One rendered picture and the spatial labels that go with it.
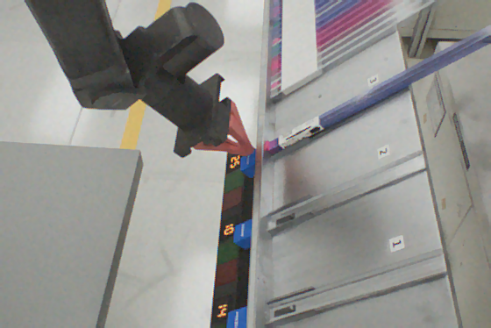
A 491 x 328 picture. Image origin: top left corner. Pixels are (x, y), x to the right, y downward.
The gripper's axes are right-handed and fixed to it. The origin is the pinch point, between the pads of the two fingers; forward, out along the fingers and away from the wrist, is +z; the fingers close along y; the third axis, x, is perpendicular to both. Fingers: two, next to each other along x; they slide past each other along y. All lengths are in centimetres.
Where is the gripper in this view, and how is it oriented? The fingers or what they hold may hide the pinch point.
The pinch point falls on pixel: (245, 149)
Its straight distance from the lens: 70.7
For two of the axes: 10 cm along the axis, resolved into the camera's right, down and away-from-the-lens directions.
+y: 0.7, -7.7, 6.3
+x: -7.3, 3.9, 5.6
